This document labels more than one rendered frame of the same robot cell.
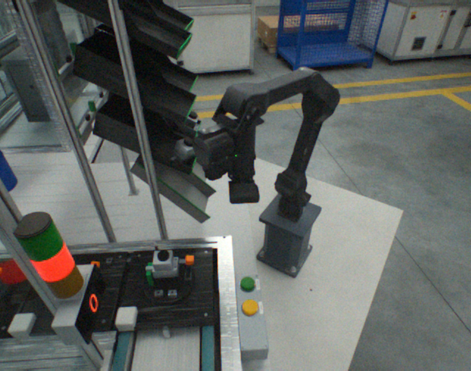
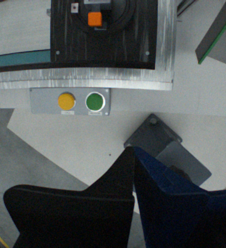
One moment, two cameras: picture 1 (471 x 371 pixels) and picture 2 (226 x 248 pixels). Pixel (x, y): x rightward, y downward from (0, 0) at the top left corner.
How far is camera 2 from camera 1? 71 cm
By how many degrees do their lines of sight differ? 53
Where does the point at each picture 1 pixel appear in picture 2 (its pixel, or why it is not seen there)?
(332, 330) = (74, 159)
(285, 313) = (88, 129)
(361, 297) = not seen: hidden behind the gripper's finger
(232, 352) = (29, 80)
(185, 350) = (44, 36)
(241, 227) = (195, 104)
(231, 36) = not seen: outside the picture
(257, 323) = (51, 106)
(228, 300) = (79, 77)
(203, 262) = (130, 48)
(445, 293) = not seen: hidden behind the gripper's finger
